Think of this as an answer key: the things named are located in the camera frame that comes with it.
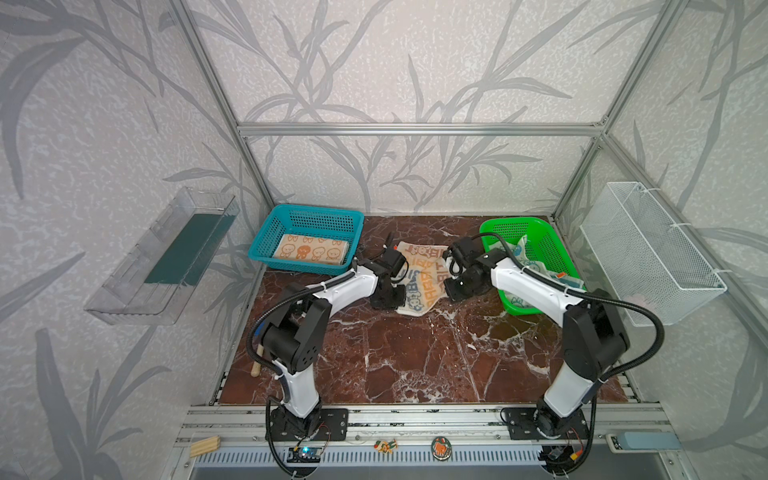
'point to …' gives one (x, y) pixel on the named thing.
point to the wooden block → (206, 445)
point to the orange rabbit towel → (312, 249)
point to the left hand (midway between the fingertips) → (403, 295)
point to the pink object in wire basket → (639, 299)
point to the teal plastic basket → (343, 224)
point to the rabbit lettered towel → (424, 282)
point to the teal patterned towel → (527, 261)
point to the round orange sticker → (441, 448)
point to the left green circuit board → (304, 455)
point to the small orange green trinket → (385, 446)
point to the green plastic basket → (533, 243)
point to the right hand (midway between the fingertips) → (450, 285)
